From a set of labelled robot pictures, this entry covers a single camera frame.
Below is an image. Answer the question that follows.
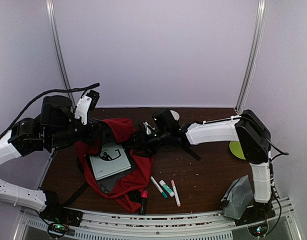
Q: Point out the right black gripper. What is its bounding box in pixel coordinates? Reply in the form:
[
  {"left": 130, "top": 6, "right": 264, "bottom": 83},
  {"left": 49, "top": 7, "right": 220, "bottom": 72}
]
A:
[{"left": 124, "top": 128, "right": 170, "bottom": 157}]

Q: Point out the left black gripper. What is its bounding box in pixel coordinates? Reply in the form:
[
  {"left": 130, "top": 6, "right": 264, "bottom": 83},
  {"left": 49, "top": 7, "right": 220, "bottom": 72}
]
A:
[{"left": 46, "top": 115, "right": 108, "bottom": 149}]

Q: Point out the white Great Gatsby book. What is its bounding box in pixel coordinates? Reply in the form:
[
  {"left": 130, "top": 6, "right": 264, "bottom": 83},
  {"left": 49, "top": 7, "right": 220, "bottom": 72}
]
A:
[{"left": 88, "top": 141, "right": 132, "bottom": 181}]

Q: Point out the red backpack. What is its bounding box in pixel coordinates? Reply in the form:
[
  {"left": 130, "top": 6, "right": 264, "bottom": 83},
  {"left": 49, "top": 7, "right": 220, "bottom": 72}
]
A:
[{"left": 63, "top": 118, "right": 202, "bottom": 213}]

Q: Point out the grey pencil pouch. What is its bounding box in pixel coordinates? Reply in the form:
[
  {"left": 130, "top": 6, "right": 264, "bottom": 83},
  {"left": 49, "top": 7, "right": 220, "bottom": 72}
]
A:
[{"left": 220, "top": 175, "right": 254, "bottom": 220}]

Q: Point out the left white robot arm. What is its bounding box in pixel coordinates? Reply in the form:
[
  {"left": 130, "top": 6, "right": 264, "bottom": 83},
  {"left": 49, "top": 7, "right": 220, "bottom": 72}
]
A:
[{"left": 0, "top": 83, "right": 102, "bottom": 222}]

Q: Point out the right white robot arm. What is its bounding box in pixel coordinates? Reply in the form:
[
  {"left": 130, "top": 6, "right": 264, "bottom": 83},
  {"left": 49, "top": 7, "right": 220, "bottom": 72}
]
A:
[{"left": 124, "top": 109, "right": 288, "bottom": 221}]

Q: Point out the dark blue white bowl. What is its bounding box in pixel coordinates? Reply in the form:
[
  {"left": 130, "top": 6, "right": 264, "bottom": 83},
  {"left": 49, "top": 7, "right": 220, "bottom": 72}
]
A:
[{"left": 170, "top": 109, "right": 180, "bottom": 123}]

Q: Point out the teal white marker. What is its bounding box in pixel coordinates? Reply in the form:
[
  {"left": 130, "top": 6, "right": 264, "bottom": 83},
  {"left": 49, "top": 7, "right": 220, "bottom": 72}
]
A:
[{"left": 150, "top": 176, "right": 168, "bottom": 199}]

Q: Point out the pink white marker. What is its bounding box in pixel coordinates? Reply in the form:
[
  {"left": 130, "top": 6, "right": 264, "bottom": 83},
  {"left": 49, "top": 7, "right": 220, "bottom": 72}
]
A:
[{"left": 170, "top": 180, "right": 181, "bottom": 207}]

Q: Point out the pink black highlighter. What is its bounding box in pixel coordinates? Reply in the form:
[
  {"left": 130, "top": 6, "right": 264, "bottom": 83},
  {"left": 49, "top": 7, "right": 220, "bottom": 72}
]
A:
[{"left": 138, "top": 190, "right": 148, "bottom": 216}]

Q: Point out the white green glue stick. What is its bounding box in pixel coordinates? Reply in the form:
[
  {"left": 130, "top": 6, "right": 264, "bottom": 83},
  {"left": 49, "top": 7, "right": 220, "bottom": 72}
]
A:
[{"left": 159, "top": 180, "right": 175, "bottom": 197}]

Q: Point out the green plate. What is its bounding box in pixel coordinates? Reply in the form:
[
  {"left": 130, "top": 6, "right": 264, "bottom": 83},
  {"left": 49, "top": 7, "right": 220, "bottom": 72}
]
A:
[{"left": 229, "top": 141, "right": 246, "bottom": 160}]

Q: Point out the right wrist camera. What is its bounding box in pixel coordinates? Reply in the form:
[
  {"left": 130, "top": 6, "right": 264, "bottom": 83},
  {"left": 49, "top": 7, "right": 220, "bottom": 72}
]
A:
[{"left": 142, "top": 121, "right": 156, "bottom": 135}]

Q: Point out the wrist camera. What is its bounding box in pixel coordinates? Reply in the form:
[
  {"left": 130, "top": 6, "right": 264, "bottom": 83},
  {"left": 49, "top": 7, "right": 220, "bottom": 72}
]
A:
[
  {"left": 74, "top": 90, "right": 100, "bottom": 125},
  {"left": 142, "top": 121, "right": 156, "bottom": 135}
]

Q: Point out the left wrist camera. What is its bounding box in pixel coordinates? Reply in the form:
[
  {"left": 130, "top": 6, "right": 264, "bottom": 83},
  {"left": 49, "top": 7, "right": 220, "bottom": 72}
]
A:
[{"left": 74, "top": 90, "right": 100, "bottom": 125}]

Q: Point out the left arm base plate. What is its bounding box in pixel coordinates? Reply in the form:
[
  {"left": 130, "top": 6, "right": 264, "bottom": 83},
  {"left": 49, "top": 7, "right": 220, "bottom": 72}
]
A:
[{"left": 39, "top": 208, "right": 83, "bottom": 227}]

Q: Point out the aluminium front rail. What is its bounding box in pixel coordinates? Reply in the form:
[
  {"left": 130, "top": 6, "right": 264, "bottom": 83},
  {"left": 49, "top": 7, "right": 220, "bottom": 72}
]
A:
[{"left": 18, "top": 197, "right": 294, "bottom": 240}]

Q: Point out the left aluminium corner post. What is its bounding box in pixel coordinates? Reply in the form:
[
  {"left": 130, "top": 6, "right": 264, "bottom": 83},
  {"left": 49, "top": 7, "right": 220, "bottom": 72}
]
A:
[{"left": 45, "top": 0, "right": 72, "bottom": 90}]

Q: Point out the aluminium corner post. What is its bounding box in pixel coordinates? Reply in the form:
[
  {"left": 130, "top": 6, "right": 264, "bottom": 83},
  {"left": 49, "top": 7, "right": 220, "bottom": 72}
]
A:
[
  {"left": 234, "top": 0, "right": 267, "bottom": 114},
  {"left": 45, "top": 0, "right": 72, "bottom": 90}
]

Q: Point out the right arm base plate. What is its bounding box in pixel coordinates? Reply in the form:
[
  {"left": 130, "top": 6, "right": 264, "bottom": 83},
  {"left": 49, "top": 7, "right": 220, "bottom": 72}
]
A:
[{"left": 234, "top": 202, "right": 276, "bottom": 226}]

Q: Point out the right aluminium corner post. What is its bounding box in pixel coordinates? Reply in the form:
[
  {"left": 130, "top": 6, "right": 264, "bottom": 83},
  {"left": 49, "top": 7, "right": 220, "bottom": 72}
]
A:
[{"left": 234, "top": 0, "right": 267, "bottom": 114}]

